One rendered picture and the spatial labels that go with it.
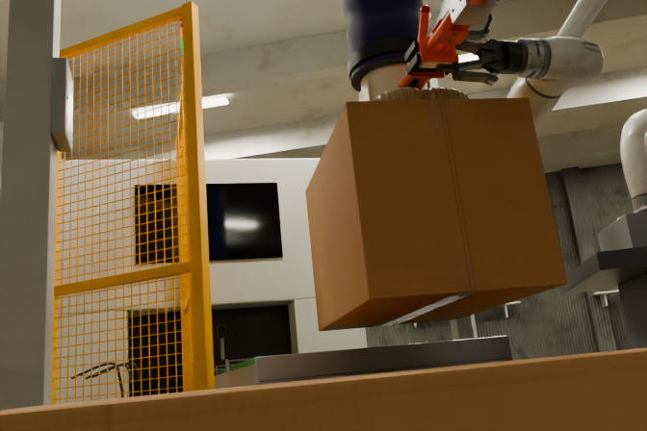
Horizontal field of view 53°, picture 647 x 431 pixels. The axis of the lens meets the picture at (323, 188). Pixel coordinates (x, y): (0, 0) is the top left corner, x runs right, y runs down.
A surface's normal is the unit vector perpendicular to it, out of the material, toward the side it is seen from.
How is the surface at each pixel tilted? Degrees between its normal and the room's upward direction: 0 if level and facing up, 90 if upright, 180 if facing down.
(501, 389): 90
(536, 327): 90
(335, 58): 90
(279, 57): 90
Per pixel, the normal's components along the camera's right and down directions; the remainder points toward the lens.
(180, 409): 0.24, -0.29
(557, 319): -0.18, -0.26
